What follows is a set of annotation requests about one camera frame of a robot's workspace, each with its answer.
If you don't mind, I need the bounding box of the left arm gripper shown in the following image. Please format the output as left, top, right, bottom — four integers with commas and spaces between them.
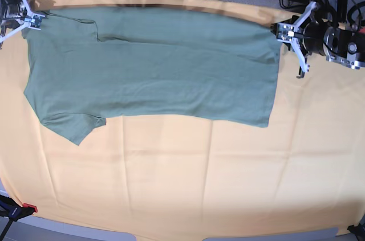
270, 1, 319, 79

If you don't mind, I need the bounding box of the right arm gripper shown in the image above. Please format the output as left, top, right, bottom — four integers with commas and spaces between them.
1, 0, 45, 47

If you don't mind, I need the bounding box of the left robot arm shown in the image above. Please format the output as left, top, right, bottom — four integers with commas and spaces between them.
270, 1, 364, 79

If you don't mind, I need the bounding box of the red black table clamp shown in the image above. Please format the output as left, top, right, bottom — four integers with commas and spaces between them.
0, 195, 38, 240

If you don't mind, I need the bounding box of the yellow tablecloth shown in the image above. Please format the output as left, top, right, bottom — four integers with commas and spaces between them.
0, 0, 365, 238

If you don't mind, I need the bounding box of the green T-shirt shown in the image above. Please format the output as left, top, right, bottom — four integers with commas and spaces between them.
22, 7, 281, 144

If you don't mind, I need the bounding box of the black clamp right corner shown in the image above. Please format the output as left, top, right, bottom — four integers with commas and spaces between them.
347, 217, 365, 241

